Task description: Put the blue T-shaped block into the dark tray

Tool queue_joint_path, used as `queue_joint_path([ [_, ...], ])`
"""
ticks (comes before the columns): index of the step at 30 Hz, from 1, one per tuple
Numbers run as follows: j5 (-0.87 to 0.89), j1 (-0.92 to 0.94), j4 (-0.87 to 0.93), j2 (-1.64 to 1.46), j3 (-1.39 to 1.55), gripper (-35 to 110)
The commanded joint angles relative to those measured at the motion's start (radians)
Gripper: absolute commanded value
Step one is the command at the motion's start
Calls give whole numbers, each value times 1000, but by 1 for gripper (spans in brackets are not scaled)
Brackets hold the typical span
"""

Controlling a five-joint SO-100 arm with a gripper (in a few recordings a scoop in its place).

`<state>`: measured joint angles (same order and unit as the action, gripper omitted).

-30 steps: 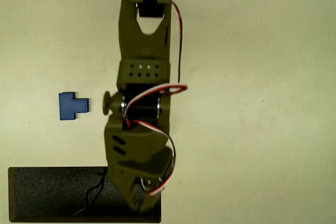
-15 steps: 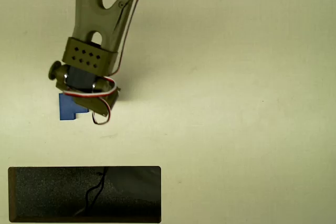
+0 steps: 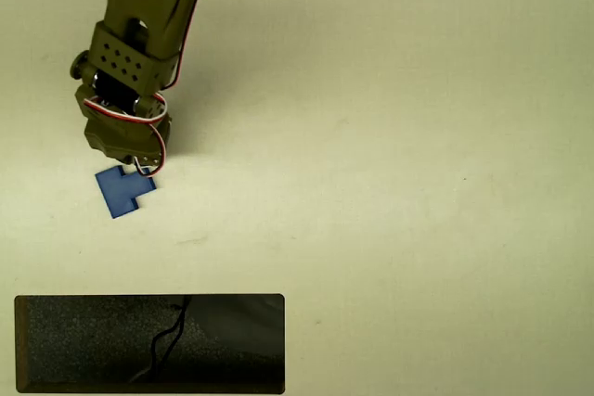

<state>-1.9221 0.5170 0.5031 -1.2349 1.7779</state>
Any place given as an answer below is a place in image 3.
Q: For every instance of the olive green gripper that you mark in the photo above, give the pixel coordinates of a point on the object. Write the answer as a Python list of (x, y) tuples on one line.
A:
[(122, 153)]

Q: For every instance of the blue T block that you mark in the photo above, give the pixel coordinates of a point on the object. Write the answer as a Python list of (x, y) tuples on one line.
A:
[(120, 194)]

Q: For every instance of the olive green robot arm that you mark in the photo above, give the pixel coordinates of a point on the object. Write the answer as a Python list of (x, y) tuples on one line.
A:
[(139, 2)]

